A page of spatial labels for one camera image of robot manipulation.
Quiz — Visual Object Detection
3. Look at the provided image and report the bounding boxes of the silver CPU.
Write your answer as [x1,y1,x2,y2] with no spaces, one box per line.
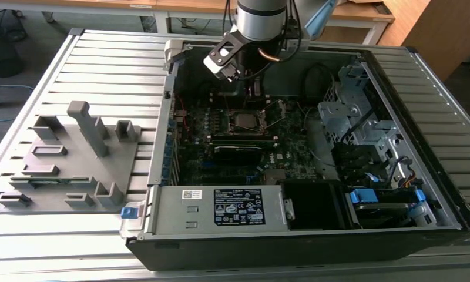
[233,112,263,129]

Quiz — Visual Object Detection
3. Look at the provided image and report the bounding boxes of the CPU socket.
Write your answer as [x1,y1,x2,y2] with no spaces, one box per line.
[224,106,275,136]

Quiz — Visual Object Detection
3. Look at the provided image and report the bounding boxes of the silver drive cage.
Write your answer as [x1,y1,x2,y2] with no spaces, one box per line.
[316,55,423,189]

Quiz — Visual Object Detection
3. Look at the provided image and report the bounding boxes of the green motherboard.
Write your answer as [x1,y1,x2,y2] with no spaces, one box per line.
[171,98,332,187]

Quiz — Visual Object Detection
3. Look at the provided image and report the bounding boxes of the wooden desk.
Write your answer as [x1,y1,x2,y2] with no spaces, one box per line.
[0,0,160,24]
[155,0,396,45]

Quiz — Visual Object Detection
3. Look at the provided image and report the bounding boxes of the black graphics card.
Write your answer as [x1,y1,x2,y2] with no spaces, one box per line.
[212,144,264,166]

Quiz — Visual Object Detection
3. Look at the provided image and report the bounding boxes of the grey chipset heatsink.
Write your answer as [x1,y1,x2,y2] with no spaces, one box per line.
[264,169,287,184]

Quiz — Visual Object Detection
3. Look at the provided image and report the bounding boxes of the wooden cabinet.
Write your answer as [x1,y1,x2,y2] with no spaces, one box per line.
[379,0,470,82]

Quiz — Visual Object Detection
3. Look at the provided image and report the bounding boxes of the hard disk in blue carrier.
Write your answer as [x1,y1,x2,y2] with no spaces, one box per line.
[345,187,436,229]

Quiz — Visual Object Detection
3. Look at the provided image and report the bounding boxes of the silver power supply unit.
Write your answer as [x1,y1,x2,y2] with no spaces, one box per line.
[144,184,291,236]

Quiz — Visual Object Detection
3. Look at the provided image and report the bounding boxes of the grey parts rack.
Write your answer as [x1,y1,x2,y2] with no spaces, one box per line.
[0,100,143,213]

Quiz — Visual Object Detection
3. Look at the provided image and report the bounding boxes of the black waste bin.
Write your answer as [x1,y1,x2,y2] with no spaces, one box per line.
[0,8,30,79]

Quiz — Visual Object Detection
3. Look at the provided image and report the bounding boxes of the green RAM stick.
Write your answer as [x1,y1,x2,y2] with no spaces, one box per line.
[27,176,92,187]

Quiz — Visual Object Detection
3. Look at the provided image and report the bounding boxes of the black PC case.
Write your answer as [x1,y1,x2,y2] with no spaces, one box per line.
[119,38,470,273]

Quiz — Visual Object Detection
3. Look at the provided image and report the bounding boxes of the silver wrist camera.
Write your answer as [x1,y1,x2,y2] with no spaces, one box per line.
[203,31,252,83]

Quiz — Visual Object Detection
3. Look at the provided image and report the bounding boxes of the black cable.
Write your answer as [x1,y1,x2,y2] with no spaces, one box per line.
[300,63,335,103]

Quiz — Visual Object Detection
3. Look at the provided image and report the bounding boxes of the grey case release handle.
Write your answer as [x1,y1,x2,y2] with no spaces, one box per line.
[163,39,185,71]

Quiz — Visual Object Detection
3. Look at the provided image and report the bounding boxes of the black plastic cable cover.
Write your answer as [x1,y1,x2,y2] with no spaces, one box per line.
[331,143,384,180]

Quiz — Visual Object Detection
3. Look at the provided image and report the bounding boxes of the coloured power wires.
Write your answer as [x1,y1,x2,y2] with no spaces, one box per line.
[399,172,421,189]

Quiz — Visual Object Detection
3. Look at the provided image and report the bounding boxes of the blue floor cable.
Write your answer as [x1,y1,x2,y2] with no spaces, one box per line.
[0,83,38,123]

